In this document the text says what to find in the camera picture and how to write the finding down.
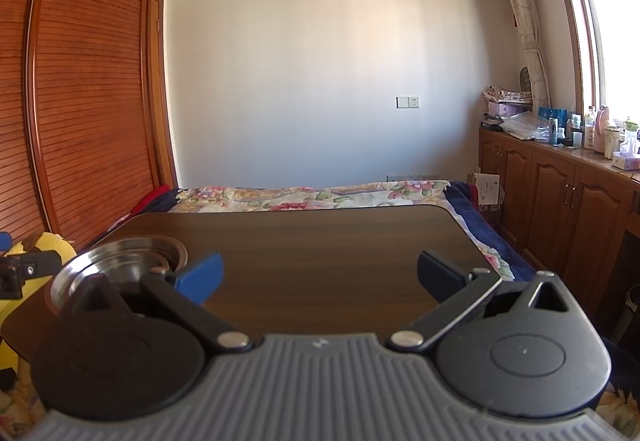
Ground large steel bowl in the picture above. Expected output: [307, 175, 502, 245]
[50, 235, 189, 317]

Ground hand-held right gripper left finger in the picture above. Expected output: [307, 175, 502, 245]
[70, 251, 253, 354]

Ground pink box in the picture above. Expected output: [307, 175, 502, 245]
[487, 102, 531, 118]

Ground pink thermos bottle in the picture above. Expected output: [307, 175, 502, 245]
[594, 105, 612, 152]

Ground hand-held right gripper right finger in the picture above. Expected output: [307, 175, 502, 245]
[385, 250, 571, 352]

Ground patterned beige curtain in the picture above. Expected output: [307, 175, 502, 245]
[487, 0, 553, 109]

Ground red cloth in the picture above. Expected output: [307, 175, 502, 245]
[132, 185, 171, 214]

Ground stack of printed cloths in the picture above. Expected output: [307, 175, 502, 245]
[482, 85, 533, 103]

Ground white cup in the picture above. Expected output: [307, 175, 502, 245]
[604, 125, 621, 159]

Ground bright window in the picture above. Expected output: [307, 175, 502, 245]
[572, 0, 640, 122]

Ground wooden slatted wardrobe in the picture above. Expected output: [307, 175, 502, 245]
[0, 0, 178, 252]

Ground white paper bag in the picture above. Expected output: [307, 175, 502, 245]
[472, 172, 501, 207]

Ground clear plastic bags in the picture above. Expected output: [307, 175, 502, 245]
[500, 111, 551, 141]

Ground wooden cabinet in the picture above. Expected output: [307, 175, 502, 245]
[477, 126, 640, 322]

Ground yellow plush toy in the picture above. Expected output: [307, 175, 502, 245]
[0, 232, 77, 372]

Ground floral blanket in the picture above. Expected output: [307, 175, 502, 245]
[167, 180, 516, 279]

